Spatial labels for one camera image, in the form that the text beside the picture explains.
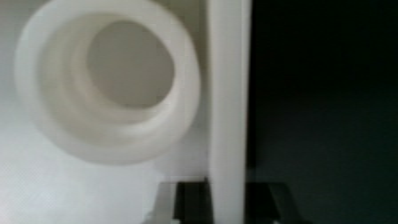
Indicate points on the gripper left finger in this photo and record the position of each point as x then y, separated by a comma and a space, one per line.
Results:
183, 203

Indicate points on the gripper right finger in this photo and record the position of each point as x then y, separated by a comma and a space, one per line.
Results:
270, 206

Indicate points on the white square table top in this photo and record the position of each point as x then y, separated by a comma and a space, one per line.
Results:
123, 107

